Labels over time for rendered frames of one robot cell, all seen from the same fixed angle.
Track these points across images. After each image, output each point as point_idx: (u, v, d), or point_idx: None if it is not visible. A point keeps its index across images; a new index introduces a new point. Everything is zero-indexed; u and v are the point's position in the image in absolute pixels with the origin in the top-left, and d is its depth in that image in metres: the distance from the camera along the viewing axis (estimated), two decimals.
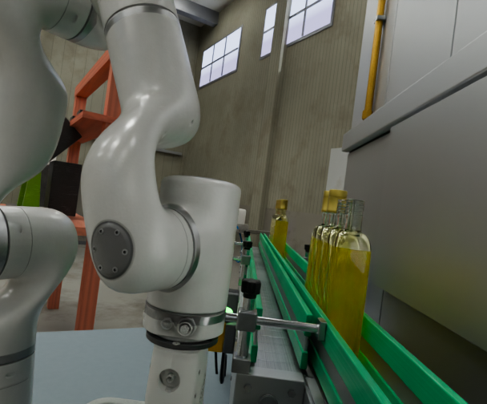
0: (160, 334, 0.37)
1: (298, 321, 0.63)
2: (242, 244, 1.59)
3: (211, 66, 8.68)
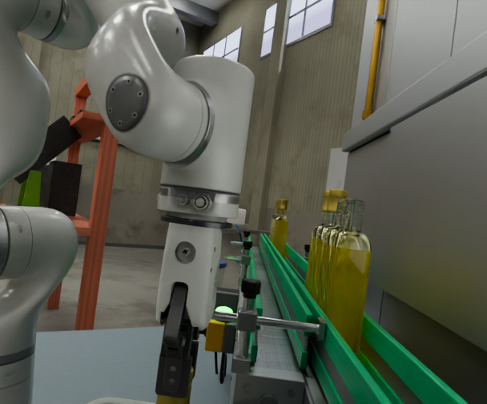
0: (175, 211, 0.37)
1: (298, 321, 0.63)
2: (242, 244, 1.59)
3: None
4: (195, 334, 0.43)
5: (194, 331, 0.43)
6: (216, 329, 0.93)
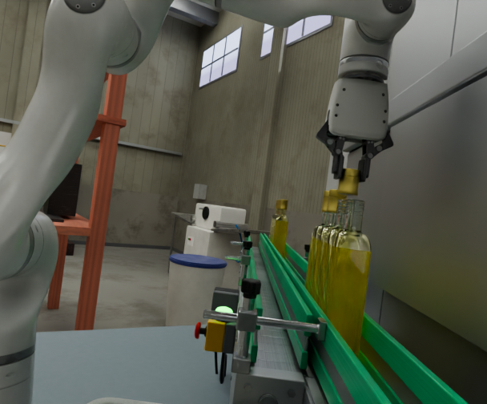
0: (385, 77, 0.67)
1: (298, 321, 0.63)
2: (242, 244, 1.59)
3: (211, 66, 8.68)
4: None
5: None
6: (216, 329, 0.93)
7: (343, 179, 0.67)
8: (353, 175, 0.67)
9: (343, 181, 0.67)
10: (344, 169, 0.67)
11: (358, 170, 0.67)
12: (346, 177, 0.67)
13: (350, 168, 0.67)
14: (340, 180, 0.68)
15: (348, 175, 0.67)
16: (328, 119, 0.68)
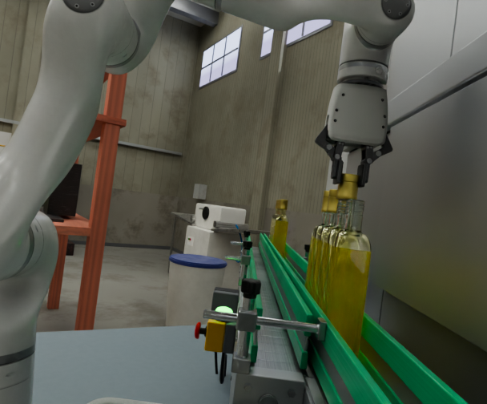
0: (384, 82, 0.67)
1: (298, 321, 0.63)
2: (242, 244, 1.59)
3: (211, 66, 8.68)
4: None
5: None
6: (216, 329, 0.93)
7: (342, 184, 0.67)
8: (352, 181, 0.66)
9: (342, 187, 0.67)
10: (344, 174, 0.67)
11: (357, 175, 0.67)
12: (345, 183, 0.67)
13: (349, 174, 0.67)
14: (340, 186, 0.67)
15: (347, 180, 0.67)
16: (327, 123, 0.68)
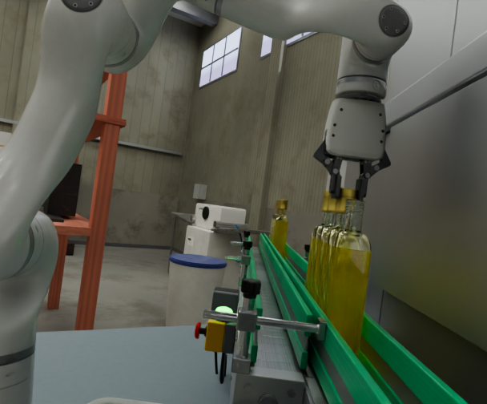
0: (383, 97, 0.67)
1: (298, 321, 0.63)
2: (242, 244, 1.59)
3: (211, 66, 8.68)
4: None
5: None
6: (216, 329, 0.93)
7: (340, 199, 0.67)
8: (351, 195, 0.67)
9: (340, 201, 0.67)
10: (342, 189, 0.67)
11: (356, 190, 0.67)
12: (344, 197, 0.67)
13: (348, 188, 0.67)
14: (338, 200, 0.67)
15: (345, 195, 0.67)
16: (325, 138, 0.68)
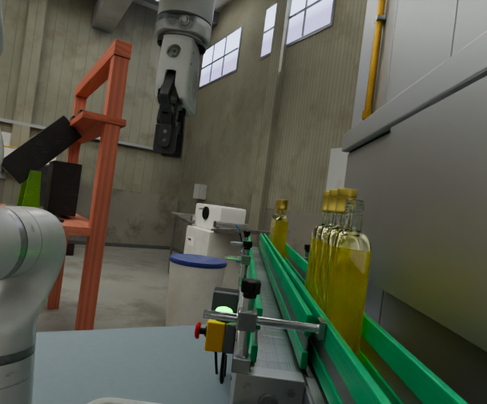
0: (167, 27, 0.57)
1: (298, 321, 0.63)
2: (242, 244, 1.59)
3: (211, 66, 8.68)
4: (182, 129, 0.63)
5: (180, 127, 0.63)
6: (216, 329, 0.93)
7: (340, 199, 0.67)
8: (351, 195, 0.67)
9: (340, 201, 0.67)
10: (342, 189, 0.67)
11: (356, 190, 0.67)
12: (344, 197, 0.67)
13: (348, 188, 0.67)
14: (338, 200, 0.68)
15: (345, 195, 0.67)
16: None
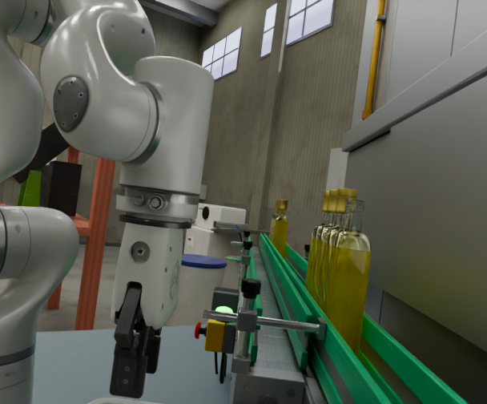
0: (131, 211, 0.38)
1: (298, 321, 0.63)
2: (242, 244, 1.59)
3: (211, 66, 8.68)
4: (157, 331, 0.44)
5: None
6: (216, 329, 0.93)
7: (340, 199, 0.67)
8: (351, 195, 0.67)
9: (340, 201, 0.67)
10: (342, 189, 0.67)
11: (356, 190, 0.67)
12: (344, 197, 0.67)
13: (348, 188, 0.67)
14: (338, 200, 0.68)
15: (345, 195, 0.67)
16: None
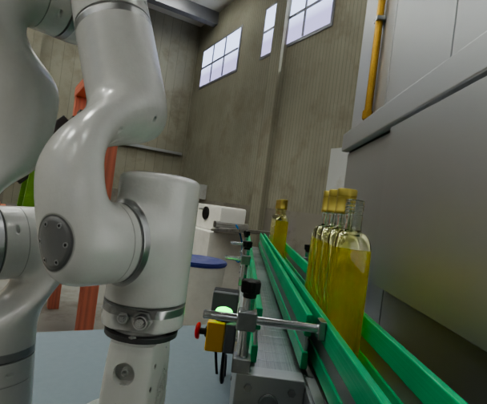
0: (116, 329, 0.38)
1: (298, 321, 0.63)
2: (242, 244, 1.59)
3: (211, 66, 8.68)
4: None
5: None
6: (216, 329, 0.93)
7: (340, 199, 0.67)
8: (351, 195, 0.67)
9: (340, 201, 0.67)
10: (342, 189, 0.67)
11: (356, 190, 0.67)
12: (344, 197, 0.67)
13: (348, 188, 0.67)
14: (338, 200, 0.68)
15: (345, 195, 0.67)
16: None
